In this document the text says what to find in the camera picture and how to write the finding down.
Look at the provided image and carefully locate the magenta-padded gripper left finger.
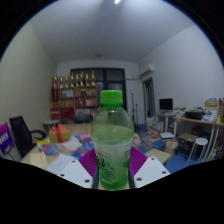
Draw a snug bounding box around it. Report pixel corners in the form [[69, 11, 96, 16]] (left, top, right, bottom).
[[57, 148, 100, 190]]

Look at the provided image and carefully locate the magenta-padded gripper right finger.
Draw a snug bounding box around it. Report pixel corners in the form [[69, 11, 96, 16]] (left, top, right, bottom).
[[127, 146, 171, 190]]

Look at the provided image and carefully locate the green tea drink bottle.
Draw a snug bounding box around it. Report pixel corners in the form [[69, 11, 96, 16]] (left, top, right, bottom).
[[90, 89, 136, 191]]

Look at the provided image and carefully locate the light wooden chair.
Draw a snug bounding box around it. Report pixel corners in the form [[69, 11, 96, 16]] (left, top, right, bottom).
[[144, 148, 173, 165]]

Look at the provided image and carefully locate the white booklet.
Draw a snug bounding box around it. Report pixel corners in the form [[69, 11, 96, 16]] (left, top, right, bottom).
[[46, 153, 78, 175]]

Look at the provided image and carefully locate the pink flower bouquet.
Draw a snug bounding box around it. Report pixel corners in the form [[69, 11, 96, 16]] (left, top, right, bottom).
[[133, 133, 143, 149]]

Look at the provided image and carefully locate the pink box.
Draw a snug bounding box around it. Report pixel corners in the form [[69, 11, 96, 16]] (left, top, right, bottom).
[[78, 133, 93, 144]]

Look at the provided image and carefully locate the pile of books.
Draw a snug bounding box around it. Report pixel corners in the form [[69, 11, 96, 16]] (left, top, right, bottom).
[[146, 116, 167, 150]]

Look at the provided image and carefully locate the beige notebook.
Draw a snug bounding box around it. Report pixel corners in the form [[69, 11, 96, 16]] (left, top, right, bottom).
[[29, 151, 48, 169]]

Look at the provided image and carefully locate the yellow gift box red ribbon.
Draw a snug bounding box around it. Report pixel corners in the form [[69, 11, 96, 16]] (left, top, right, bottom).
[[48, 123, 71, 144]]

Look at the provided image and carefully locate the low wooden stool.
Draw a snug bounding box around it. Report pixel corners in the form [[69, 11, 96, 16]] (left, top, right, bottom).
[[178, 132, 199, 158]]

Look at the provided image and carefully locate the small round table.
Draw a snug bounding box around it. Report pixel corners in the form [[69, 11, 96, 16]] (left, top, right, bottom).
[[42, 119, 61, 129]]

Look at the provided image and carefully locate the white round stool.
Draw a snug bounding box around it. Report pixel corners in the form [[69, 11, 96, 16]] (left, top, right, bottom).
[[187, 137, 209, 163]]

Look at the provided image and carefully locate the black office chair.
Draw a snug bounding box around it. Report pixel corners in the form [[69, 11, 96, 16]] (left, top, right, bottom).
[[8, 115, 48, 159]]

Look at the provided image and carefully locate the computer monitor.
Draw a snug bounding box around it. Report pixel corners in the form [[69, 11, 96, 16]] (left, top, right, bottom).
[[159, 97, 174, 112]]

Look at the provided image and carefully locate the wooden side desk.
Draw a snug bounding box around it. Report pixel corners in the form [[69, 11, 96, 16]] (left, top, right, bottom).
[[173, 114, 224, 161]]

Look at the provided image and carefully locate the wooden shelf unit with trophies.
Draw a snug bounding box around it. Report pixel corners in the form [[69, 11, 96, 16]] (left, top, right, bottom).
[[49, 70, 98, 122]]

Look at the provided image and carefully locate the purple sign board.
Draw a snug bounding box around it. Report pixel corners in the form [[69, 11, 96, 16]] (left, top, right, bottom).
[[0, 122, 15, 157]]

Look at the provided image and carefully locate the dark framed window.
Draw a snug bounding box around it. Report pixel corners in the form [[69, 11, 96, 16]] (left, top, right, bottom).
[[70, 67, 128, 113]]

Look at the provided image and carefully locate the white air conditioner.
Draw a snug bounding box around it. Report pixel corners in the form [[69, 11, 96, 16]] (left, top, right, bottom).
[[138, 63, 156, 78]]

